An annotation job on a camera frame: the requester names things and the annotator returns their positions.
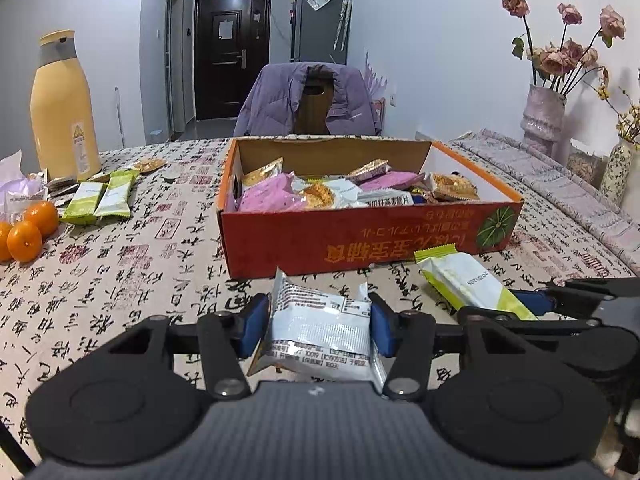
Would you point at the dark entrance door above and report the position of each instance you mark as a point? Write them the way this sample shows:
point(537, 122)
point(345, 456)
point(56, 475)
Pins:
point(215, 70)

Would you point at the clear plastic bag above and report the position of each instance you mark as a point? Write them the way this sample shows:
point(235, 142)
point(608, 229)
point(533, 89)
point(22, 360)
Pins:
point(318, 0)

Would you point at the orange fruit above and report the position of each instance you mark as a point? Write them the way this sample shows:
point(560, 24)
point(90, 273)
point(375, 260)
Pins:
point(3, 241)
point(25, 241)
point(44, 215)

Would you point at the dried rose bouquet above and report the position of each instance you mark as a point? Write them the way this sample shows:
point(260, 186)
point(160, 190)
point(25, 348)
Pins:
point(557, 60)

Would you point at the pink vase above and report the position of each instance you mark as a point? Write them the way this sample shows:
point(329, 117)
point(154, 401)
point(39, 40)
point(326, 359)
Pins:
point(542, 122)

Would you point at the green white snack packet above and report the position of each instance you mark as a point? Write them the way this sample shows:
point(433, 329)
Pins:
point(116, 194)
point(470, 280)
point(82, 203)

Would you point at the round gold cracker packet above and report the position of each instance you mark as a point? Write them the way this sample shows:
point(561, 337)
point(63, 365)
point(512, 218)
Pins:
point(147, 165)

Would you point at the yellow thermos jug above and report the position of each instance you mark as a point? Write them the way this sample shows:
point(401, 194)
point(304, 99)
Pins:
point(62, 120)

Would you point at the yellow flower branches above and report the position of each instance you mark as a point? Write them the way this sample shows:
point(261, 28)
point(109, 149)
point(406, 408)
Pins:
point(631, 120)

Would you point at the floral patterned vase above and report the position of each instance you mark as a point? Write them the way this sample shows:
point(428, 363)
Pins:
point(616, 175)

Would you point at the pile of assorted snack packets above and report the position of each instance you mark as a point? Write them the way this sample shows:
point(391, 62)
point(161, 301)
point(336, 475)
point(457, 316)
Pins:
point(270, 195)

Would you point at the white plastic bag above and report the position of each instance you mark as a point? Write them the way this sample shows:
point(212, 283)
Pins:
point(12, 180)

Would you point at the dark small sachet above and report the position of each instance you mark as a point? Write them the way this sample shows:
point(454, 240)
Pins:
point(61, 186)

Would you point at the grey interior door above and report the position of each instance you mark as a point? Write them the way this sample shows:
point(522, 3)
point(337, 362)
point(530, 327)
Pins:
point(175, 60)

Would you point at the pink spiky decoration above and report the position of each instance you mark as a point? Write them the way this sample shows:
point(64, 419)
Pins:
point(374, 77)

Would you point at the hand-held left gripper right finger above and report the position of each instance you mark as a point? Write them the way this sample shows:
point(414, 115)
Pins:
point(384, 327)

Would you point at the folded patterned quilt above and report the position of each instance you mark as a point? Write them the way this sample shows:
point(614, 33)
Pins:
point(560, 185)

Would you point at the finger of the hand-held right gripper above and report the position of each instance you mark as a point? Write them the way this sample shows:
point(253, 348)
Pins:
point(550, 325)
point(535, 302)

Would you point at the grey refrigerator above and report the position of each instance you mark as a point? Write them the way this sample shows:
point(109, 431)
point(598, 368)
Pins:
point(315, 35)

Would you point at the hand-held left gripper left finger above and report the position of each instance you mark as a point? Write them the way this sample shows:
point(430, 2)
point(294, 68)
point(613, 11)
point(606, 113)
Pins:
point(252, 325)

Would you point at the wooden chair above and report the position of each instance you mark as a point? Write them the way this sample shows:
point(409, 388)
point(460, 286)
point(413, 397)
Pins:
point(314, 110)

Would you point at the purple jacket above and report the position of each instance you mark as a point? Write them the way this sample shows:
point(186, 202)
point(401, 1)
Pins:
point(272, 105)

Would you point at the hanging folded umbrella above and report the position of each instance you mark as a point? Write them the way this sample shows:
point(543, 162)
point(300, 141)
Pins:
point(344, 20)

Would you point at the clear storage jar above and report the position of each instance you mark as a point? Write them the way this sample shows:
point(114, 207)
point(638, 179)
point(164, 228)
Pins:
point(587, 162)

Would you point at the orange cardboard box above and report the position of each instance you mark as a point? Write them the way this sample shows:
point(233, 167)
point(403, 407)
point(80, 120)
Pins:
point(350, 245)

